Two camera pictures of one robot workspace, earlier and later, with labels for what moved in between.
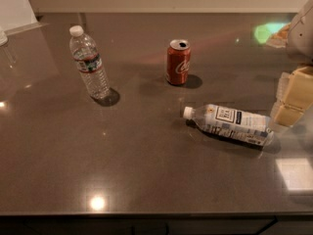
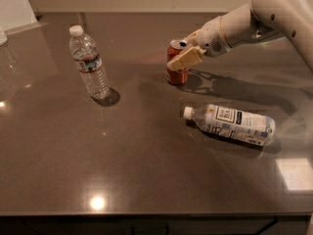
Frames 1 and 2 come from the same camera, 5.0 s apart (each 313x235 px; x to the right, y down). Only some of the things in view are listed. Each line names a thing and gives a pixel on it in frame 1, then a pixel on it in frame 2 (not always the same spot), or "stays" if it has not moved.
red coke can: x=178 y=61 stays
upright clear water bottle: x=90 y=63 stays
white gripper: x=301 y=36 to x=210 y=38
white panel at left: x=17 y=14 stays
